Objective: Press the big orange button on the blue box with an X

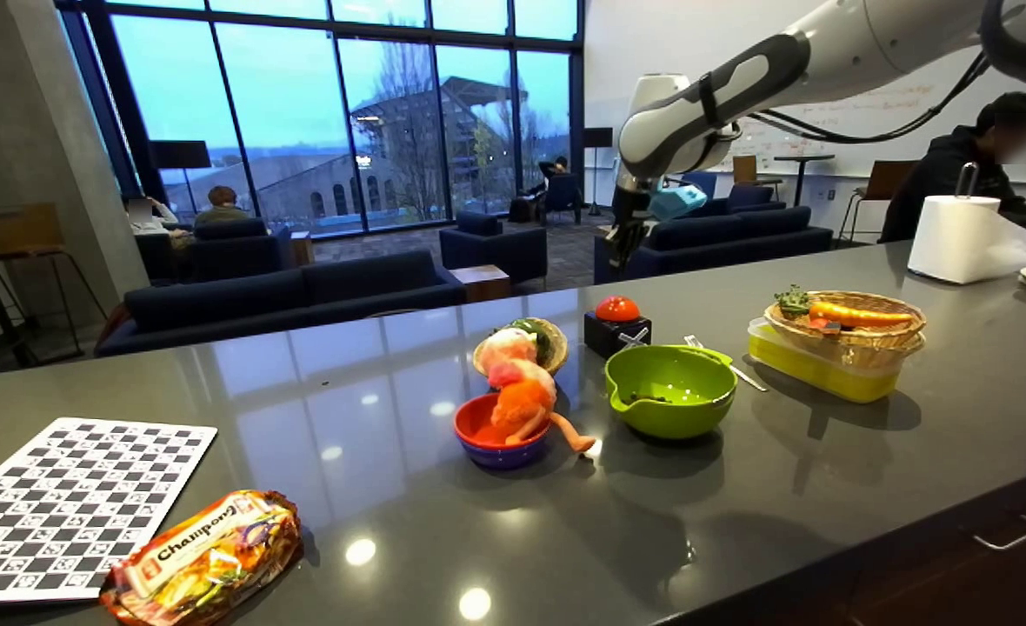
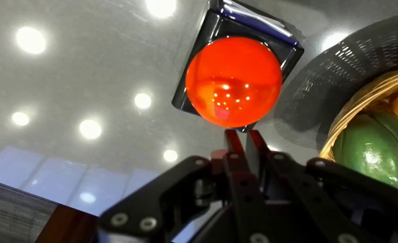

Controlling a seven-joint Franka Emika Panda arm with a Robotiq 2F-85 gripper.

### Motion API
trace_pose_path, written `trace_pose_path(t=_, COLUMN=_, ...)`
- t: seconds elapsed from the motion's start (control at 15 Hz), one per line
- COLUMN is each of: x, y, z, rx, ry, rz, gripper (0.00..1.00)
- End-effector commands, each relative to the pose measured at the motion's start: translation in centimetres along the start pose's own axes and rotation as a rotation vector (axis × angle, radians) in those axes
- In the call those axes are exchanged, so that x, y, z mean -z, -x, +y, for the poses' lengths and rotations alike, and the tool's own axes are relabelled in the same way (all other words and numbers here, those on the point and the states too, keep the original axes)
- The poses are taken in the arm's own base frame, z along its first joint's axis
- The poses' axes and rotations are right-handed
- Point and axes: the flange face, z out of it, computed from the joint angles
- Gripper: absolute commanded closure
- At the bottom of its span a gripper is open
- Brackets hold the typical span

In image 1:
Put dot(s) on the green plastic bowl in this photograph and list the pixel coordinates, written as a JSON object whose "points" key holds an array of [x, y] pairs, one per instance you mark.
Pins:
{"points": [[668, 403]]}

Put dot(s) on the round high table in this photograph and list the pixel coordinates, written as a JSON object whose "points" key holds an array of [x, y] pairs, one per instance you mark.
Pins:
{"points": [[806, 157]]}

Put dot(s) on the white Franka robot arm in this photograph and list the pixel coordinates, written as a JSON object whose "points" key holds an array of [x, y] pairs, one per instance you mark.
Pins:
{"points": [[860, 48]]}

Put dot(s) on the dark armchair with seated people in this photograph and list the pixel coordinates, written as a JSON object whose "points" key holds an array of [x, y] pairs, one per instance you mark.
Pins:
{"points": [[226, 247]]}

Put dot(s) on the pink flamingo toy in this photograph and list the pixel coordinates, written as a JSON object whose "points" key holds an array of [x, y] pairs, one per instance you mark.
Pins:
{"points": [[515, 403]]}

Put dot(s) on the small coffee table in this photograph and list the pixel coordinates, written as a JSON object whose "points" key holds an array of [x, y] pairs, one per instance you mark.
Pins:
{"points": [[481, 280]]}

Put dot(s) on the wooden high stool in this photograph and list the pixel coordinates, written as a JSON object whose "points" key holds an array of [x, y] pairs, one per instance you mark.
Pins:
{"points": [[29, 231]]}

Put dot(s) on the orange snack bag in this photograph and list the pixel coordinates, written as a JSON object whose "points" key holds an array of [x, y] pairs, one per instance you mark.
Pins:
{"points": [[203, 563]]}

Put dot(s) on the wooden bar chair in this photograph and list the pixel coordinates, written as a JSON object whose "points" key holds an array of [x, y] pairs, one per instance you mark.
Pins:
{"points": [[887, 180]]}

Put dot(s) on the yellow plastic container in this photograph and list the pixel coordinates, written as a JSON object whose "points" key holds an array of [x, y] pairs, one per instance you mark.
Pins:
{"points": [[818, 369]]}

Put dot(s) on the person in black jacket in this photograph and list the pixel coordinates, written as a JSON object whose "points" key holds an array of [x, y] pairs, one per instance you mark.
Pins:
{"points": [[951, 174]]}

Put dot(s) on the checkered calibration board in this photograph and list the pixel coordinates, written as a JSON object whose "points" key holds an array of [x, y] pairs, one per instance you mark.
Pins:
{"points": [[70, 507]]}

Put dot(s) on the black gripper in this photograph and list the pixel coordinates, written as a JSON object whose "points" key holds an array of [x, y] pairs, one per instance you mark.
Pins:
{"points": [[632, 202]]}

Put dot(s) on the green toy pepper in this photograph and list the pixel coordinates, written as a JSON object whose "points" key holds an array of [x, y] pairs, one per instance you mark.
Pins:
{"points": [[532, 331]]}

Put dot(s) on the dark wood table cabinet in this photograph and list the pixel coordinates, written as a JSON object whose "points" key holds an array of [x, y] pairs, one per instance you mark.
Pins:
{"points": [[906, 570]]}

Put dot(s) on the silver fork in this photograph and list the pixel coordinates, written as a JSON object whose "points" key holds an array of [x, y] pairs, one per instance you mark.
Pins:
{"points": [[731, 367]]}

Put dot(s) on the blue wrist camera box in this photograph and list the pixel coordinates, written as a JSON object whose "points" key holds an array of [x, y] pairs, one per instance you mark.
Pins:
{"points": [[681, 200]]}

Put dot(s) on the white paper towel roll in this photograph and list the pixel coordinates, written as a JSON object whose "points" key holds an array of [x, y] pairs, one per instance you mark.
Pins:
{"points": [[966, 239]]}

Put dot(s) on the red bowl with blue rim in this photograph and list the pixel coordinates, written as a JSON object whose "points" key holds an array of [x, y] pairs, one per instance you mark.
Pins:
{"points": [[481, 439]]}

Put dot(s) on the large wicker basket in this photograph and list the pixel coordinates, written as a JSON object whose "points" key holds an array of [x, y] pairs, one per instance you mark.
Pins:
{"points": [[882, 336]]}

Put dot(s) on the toy food in large basket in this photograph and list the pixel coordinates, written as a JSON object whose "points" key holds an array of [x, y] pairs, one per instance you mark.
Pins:
{"points": [[860, 315]]}

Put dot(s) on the dark blue sofa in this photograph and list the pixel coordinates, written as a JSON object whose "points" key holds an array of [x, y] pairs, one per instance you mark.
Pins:
{"points": [[731, 239]]}

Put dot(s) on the small wicker basket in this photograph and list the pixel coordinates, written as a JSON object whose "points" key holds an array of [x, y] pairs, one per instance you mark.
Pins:
{"points": [[556, 347]]}

